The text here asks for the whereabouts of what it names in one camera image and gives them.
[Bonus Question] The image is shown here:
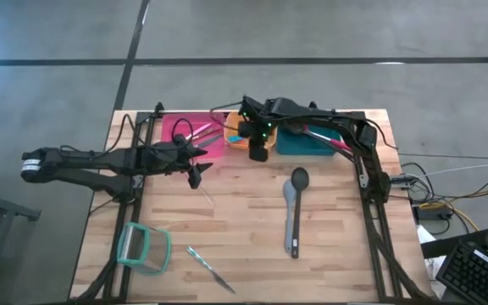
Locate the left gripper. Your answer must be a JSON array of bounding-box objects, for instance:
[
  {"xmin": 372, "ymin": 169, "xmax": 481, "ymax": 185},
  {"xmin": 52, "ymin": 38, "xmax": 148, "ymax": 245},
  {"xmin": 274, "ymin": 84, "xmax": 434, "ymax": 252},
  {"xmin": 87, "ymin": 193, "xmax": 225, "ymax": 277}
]
[{"xmin": 153, "ymin": 133, "xmax": 215, "ymax": 175}]

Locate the pink blade knife silver handle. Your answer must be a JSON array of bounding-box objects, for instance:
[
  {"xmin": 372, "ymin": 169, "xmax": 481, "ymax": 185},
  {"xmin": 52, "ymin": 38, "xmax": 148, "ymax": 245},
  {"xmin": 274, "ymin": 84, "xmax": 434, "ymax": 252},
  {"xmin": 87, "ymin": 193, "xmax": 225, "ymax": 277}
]
[{"xmin": 186, "ymin": 121, "xmax": 214, "ymax": 141}]

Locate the black slotted spoon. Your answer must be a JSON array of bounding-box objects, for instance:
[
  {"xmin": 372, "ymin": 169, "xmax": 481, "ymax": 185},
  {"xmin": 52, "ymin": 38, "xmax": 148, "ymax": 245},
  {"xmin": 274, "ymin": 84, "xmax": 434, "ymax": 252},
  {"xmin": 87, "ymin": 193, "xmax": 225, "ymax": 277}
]
[{"xmin": 289, "ymin": 166, "xmax": 311, "ymax": 260}]

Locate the red spoon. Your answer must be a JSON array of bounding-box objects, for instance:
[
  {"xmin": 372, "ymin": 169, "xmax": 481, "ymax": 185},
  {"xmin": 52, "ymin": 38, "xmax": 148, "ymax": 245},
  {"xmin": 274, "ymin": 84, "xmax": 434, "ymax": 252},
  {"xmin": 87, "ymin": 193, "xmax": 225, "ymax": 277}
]
[{"xmin": 285, "ymin": 119, "xmax": 353, "ymax": 153}]

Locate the green handled knife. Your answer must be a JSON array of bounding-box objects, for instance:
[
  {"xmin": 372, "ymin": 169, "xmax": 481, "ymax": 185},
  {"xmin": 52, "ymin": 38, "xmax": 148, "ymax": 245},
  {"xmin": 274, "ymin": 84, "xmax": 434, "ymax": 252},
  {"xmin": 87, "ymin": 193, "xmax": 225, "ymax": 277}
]
[{"xmin": 185, "ymin": 245, "xmax": 236, "ymax": 296}]

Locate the orange plastic bin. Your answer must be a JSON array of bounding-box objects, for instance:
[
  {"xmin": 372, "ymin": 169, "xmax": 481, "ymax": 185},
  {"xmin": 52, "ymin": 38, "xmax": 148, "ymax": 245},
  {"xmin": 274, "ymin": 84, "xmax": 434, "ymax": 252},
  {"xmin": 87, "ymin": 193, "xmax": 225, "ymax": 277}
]
[{"xmin": 223, "ymin": 110, "xmax": 279, "ymax": 152}]

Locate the pink plastic bin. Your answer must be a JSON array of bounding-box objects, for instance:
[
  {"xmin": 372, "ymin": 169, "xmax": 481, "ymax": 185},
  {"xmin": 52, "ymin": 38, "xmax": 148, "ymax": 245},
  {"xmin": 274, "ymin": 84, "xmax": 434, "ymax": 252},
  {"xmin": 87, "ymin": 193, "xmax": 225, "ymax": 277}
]
[{"xmin": 160, "ymin": 112, "xmax": 228, "ymax": 160}]

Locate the blue plastic bin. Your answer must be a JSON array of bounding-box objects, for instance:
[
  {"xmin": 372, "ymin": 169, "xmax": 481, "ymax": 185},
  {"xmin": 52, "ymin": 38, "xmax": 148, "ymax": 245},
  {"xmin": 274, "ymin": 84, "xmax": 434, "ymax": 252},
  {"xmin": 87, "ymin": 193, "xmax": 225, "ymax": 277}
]
[{"xmin": 275, "ymin": 122, "xmax": 342, "ymax": 157}]

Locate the teal framed mesh strainer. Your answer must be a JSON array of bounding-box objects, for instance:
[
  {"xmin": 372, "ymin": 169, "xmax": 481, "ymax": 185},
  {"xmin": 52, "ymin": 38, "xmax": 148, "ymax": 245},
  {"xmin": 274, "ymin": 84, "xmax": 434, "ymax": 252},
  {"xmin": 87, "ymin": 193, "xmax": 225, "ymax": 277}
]
[{"xmin": 115, "ymin": 221, "xmax": 173, "ymax": 277}]

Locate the black power strip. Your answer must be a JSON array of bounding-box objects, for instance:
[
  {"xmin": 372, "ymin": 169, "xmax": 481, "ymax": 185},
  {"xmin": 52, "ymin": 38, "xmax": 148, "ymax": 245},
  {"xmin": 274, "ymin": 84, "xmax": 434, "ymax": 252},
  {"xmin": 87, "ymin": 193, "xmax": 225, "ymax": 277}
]
[{"xmin": 412, "ymin": 204, "xmax": 453, "ymax": 222}]

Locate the white paper sheet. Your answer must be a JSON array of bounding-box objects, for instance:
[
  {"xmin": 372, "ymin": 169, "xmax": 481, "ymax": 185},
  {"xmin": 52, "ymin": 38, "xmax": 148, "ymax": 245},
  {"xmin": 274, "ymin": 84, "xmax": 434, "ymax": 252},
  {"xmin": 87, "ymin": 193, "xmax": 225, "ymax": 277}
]
[{"xmin": 415, "ymin": 224, "xmax": 440, "ymax": 293}]

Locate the black keyboard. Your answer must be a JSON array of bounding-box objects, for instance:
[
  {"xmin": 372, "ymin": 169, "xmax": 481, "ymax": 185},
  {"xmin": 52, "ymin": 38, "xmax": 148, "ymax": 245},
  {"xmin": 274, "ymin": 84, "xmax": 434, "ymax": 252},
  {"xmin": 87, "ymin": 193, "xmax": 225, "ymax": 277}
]
[{"xmin": 435, "ymin": 240, "xmax": 488, "ymax": 305}]

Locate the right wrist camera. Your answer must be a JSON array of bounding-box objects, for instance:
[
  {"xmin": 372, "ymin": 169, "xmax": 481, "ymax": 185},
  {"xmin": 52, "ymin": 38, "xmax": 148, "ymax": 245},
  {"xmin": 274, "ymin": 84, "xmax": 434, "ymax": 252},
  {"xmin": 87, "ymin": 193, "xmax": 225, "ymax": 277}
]
[{"xmin": 247, "ymin": 138, "xmax": 270, "ymax": 164}]

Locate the black aluminium table frame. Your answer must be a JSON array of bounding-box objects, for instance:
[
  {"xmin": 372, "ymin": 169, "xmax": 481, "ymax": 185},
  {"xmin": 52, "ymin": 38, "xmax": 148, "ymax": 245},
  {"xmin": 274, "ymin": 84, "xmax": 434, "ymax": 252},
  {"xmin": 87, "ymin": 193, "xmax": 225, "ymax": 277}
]
[{"xmin": 69, "ymin": 100, "xmax": 438, "ymax": 305}]

